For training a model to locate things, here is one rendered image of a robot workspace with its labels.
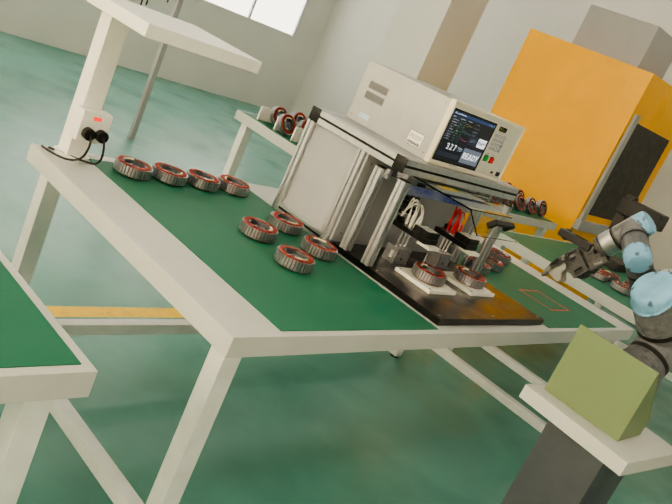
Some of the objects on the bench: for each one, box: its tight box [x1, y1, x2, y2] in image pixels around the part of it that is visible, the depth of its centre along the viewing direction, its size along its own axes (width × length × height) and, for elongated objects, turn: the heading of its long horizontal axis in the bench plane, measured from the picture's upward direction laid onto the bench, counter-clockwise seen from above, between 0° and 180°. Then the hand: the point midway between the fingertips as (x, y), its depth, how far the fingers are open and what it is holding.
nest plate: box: [395, 267, 457, 295], centre depth 242 cm, size 15×15×1 cm
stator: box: [453, 266, 487, 290], centre depth 259 cm, size 11×11×4 cm
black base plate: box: [332, 241, 544, 326], centre depth 252 cm, size 47×64×2 cm
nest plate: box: [443, 271, 495, 297], centre depth 260 cm, size 15×15×1 cm
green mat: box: [89, 158, 438, 331], centre depth 217 cm, size 94×61×1 cm, turn 172°
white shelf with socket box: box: [41, 0, 262, 165], centre depth 213 cm, size 35×37×46 cm
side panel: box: [272, 118, 367, 243], centre depth 247 cm, size 28×3×32 cm, turn 172°
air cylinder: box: [426, 249, 452, 269], centre depth 268 cm, size 5×8×6 cm
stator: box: [239, 216, 279, 243], centre depth 220 cm, size 11×11×4 cm
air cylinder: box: [382, 242, 412, 265], centre depth 250 cm, size 5×8×6 cm
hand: (544, 271), depth 240 cm, fingers closed
